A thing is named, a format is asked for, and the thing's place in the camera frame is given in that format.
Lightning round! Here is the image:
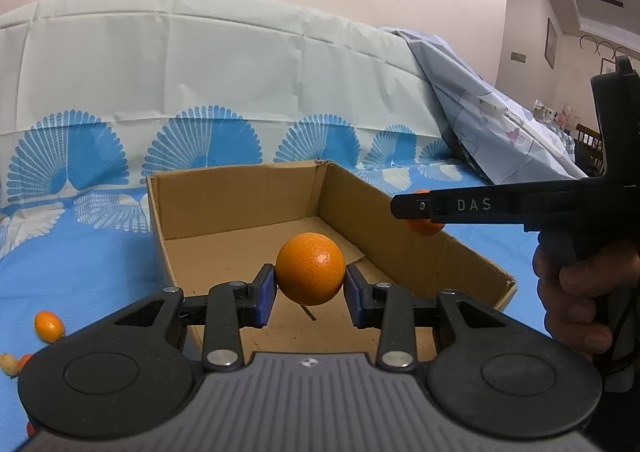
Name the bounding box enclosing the wooden chair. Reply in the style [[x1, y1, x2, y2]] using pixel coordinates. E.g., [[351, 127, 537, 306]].
[[575, 123, 605, 171]]

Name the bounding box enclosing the small orange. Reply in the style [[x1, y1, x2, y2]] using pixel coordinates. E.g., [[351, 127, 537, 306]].
[[406, 189, 447, 237]]

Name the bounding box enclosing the person's right hand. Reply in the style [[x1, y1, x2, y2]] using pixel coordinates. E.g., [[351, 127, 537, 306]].
[[532, 242, 615, 362]]

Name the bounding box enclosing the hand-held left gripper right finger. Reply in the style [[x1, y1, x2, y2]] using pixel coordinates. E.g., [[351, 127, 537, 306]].
[[345, 264, 507, 374]]

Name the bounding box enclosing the cardboard box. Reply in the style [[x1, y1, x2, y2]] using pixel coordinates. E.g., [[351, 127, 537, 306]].
[[146, 159, 518, 363]]

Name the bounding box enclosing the small framed wall picture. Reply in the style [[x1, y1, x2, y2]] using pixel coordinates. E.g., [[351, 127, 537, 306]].
[[544, 18, 559, 69]]

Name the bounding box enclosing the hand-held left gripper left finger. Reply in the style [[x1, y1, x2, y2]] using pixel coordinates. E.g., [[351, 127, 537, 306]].
[[114, 264, 277, 374]]

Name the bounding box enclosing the blue fan-print tablecloth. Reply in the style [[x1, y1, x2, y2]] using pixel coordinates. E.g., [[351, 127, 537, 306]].
[[0, 0, 551, 452]]

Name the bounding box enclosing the orange kumquat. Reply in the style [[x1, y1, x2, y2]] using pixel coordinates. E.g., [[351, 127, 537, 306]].
[[33, 311, 66, 344]]

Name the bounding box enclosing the light blue printed cloth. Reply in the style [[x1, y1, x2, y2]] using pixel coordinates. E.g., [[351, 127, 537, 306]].
[[377, 26, 590, 185]]

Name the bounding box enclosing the large orange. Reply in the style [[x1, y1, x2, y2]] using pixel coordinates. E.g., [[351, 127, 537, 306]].
[[275, 233, 346, 307]]

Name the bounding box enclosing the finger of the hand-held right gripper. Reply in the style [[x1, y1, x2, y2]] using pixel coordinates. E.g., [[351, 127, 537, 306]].
[[390, 191, 434, 223]]

